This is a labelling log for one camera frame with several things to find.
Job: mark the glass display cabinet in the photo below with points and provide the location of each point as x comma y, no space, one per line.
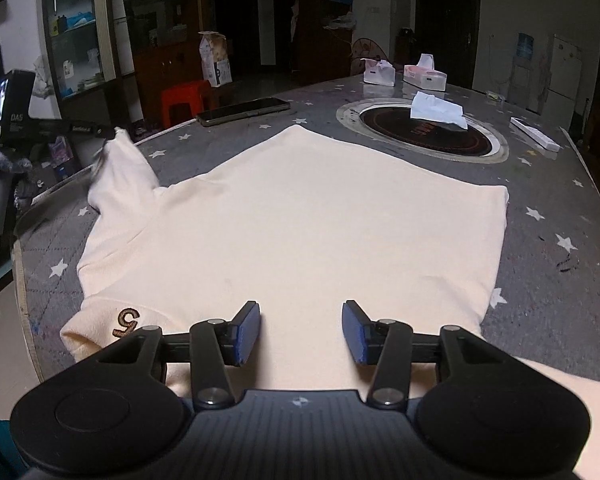
75,25

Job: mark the cream sweater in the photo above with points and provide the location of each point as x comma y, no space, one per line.
290,230

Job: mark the white tissue box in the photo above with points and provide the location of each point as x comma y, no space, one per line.
380,76

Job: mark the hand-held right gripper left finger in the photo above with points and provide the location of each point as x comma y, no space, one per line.
247,332

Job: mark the paper bag on stool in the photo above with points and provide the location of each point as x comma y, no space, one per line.
215,60

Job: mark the black smartphone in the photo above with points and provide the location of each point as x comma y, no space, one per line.
245,111

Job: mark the round patterned fan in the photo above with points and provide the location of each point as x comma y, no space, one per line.
367,49

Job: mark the small white packet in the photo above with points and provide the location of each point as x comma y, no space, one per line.
495,95

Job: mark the white refrigerator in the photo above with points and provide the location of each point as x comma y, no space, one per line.
562,75

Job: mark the red plastic stool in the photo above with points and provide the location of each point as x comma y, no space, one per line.
180,97

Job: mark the dark wooden cabinet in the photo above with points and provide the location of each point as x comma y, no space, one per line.
155,60

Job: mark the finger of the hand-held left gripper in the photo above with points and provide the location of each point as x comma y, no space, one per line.
105,132

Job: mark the pink tissue box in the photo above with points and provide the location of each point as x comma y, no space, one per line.
427,79

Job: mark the round induction cooktop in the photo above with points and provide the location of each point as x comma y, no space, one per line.
430,140

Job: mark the grey star-patterned tablecloth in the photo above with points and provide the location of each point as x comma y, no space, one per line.
555,260

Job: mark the white tissue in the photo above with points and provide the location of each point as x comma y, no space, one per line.
435,110

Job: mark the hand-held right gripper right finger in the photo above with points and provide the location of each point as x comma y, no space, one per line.
355,332

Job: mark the dark wooden door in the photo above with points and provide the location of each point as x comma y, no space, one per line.
445,20

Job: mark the water dispenser with blue bottle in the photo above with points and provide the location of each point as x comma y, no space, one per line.
525,45

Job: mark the white remote control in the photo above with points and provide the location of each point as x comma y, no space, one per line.
535,135

